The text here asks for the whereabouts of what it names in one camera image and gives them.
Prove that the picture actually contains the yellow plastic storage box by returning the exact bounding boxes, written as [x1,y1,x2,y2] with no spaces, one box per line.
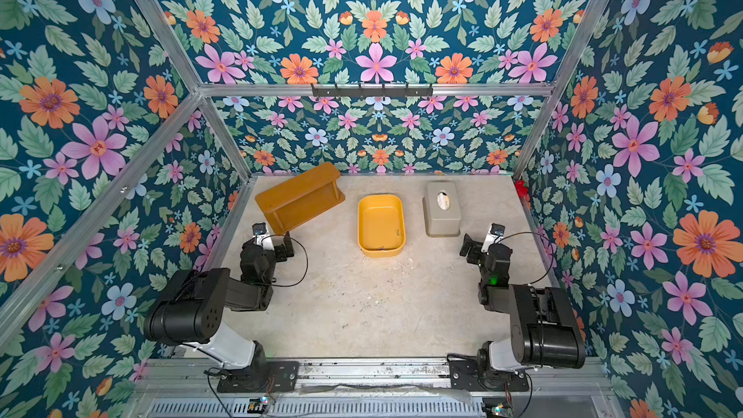
[357,195,406,259]

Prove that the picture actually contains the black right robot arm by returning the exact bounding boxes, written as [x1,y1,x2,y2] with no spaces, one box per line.
[460,233,586,373]

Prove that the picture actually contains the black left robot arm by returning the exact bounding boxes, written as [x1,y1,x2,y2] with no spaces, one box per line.
[144,233,298,373]

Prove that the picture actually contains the grey tissue box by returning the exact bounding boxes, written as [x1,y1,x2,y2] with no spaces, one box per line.
[423,181,462,237]

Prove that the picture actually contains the orange wooden shelf stand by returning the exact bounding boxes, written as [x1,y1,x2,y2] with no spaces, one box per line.
[255,163,346,235]

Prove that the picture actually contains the white perforated vent strip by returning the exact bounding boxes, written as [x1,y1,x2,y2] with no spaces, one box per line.
[146,397,486,417]

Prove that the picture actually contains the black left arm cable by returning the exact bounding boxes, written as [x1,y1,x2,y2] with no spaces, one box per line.
[260,234,310,290]

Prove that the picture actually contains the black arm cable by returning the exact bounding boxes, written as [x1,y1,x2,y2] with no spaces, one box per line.
[260,234,310,290]
[498,230,557,286]

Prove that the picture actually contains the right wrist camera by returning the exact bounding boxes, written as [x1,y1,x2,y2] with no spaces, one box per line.
[486,224,505,247]

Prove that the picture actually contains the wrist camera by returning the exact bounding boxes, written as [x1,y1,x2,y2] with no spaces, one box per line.
[252,223,269,245]
[486,224,505,247]

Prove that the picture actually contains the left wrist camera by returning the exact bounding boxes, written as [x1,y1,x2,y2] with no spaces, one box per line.
[252,223,269,245]

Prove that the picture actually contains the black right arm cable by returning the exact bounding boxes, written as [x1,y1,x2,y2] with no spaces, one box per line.
[498,230,557,286]

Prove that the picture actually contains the red object at wall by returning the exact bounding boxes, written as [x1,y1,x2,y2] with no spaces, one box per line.
[515,180,530,201]

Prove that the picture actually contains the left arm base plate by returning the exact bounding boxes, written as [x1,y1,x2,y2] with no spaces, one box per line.
[217,360,300,394]

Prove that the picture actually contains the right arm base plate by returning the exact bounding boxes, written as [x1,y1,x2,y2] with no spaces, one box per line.
[446,353,530,393]

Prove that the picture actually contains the black wall hook rail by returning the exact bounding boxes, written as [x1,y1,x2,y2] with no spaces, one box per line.
[311,83,435,99]

